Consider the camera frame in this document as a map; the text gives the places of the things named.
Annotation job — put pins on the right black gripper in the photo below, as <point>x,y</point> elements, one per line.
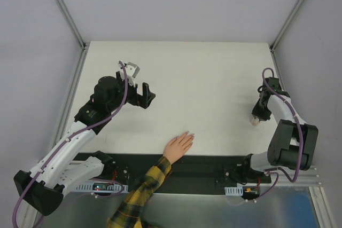
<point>261,112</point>

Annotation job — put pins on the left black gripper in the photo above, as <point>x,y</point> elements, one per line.
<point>145,95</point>

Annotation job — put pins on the beige nail polish bottle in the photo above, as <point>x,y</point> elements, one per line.
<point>255,121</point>

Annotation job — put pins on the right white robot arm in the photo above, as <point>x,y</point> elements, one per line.
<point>292,146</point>

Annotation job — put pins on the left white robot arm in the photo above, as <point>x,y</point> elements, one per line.
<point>46,184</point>

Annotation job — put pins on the yellow plaid sleeve forearm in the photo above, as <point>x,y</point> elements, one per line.
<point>129,212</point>

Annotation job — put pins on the person's hand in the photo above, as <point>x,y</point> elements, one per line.
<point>178,146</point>

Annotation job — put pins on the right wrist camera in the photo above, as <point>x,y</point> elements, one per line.
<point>273,83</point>

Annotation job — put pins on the right white cable duct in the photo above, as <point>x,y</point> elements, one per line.
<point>234,191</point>

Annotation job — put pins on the white cable duct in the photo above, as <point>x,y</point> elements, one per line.
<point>101,187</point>
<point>234,191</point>

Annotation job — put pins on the right aluminium frame rail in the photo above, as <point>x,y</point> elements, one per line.
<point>293,129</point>

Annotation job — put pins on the aluminium frame rail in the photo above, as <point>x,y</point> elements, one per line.
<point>27,215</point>
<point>293,129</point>

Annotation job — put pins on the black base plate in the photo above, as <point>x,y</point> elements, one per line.
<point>192,174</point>

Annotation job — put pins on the left white cable duct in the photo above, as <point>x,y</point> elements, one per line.
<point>101,187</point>

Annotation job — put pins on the right aluminium frame post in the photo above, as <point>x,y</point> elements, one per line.
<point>287,24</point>

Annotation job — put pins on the aluminium frame post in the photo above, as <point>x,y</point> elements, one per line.
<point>287,24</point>
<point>71,23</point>

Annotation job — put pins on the left aluminium frame post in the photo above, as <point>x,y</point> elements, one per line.
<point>71,23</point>

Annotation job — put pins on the left aluminium frame rail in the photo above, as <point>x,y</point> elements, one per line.
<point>27,215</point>

